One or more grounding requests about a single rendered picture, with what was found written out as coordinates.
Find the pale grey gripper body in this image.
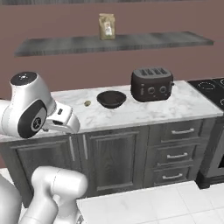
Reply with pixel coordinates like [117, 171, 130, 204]
[43, 111, 81, 135]

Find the black bowl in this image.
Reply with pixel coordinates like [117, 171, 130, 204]
[96, 89, 128, 109]

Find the dark grey cupboard door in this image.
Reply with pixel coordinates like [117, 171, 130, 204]
[86, 129, 144, 194]
[8, 136, 82, 205]

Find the dark grey toaster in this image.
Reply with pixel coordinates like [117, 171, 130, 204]
[129, 66, 175, 103]

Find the tan paper bag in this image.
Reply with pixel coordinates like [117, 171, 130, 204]
[98, 12, 116, 41]

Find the dark grey drawer front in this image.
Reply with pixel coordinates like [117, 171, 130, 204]
[149, 120, 204, 144]
[147, 142, 202, 169]
[145, 165, 197, 187]

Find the black hob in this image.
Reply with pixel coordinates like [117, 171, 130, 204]
[187, 76, 224, 112]

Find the dark oven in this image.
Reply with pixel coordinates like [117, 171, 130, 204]
[195, 111, 224, 190]

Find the silver cupboard door handle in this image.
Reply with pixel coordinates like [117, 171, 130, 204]
[68, 136, 76, 163]
[81, 133, 89, 161]

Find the grey wall shelf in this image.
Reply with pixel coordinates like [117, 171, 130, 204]
[13, 31, 214, 58]

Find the silver drawer handle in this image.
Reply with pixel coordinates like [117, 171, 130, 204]
[161, 172, 184, 180]
[166, 152, 189, 160]
[171, 128, 195, 136]

